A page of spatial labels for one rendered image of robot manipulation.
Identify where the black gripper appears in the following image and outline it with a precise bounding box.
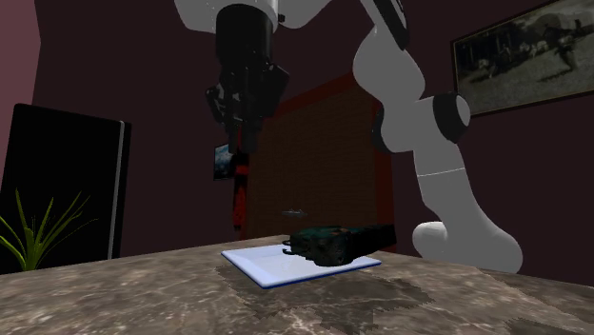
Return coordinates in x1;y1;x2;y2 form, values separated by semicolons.
205;4;290;155

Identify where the white square plate blue rim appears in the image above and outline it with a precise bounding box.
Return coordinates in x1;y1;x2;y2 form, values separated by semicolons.
220;243;383;290

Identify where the dark green black lumpy object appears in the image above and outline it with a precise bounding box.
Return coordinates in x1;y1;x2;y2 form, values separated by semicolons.
281;224;398;268

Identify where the green leafy plant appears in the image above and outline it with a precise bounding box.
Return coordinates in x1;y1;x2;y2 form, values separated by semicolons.
0;188;100;273

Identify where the small blue wall picture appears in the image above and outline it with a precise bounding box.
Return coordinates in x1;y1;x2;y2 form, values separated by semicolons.
212;143;236;182

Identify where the brown door red frame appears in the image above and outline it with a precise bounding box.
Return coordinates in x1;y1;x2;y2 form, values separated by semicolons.
231;71;397;254

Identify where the large dark framed wall picture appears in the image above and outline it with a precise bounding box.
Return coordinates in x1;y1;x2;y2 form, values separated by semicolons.
450;0;594;119

